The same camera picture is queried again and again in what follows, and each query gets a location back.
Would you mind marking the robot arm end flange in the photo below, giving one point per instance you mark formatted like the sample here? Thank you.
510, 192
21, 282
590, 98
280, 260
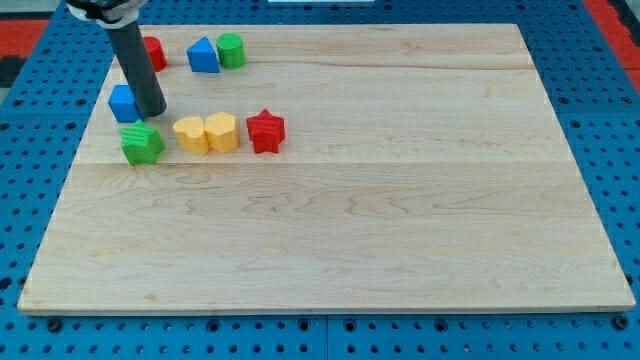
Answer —
109, 14

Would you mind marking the blue cube block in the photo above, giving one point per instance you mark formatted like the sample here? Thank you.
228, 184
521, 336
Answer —
123, 105

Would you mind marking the light wooden board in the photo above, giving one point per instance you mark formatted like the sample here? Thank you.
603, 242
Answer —
423, 171

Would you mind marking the red star block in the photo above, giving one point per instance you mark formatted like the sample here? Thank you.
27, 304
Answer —
266, 132

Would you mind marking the yellow pentagon block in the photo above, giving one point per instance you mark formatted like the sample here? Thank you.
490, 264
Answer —
221, 132

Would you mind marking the yellow heart block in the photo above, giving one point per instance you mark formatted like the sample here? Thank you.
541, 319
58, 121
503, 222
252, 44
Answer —
190, 134

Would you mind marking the green cylinder block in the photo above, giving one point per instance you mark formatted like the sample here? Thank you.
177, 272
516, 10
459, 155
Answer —
231, 51

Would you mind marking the blue triangular prism block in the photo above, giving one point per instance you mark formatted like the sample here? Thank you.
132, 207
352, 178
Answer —
202, 57

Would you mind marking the green star block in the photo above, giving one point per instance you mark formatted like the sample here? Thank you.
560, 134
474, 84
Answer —
141, 143

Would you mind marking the red cylinder block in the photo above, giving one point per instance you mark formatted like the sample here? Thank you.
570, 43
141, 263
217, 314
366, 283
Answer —
156, 53

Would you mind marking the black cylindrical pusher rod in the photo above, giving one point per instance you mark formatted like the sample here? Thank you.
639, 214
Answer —
130, 49

